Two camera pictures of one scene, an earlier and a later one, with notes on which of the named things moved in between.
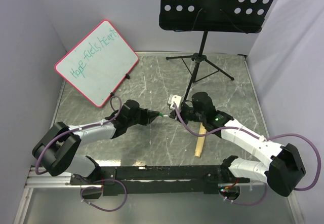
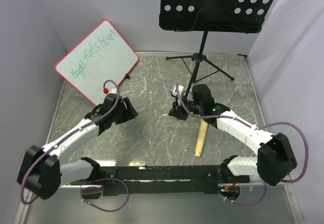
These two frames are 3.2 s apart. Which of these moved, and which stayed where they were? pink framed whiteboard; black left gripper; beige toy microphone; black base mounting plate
Moved: black left gripper
Stayed: black base mounting plate; pink framed whiteboard; beige toy microphone
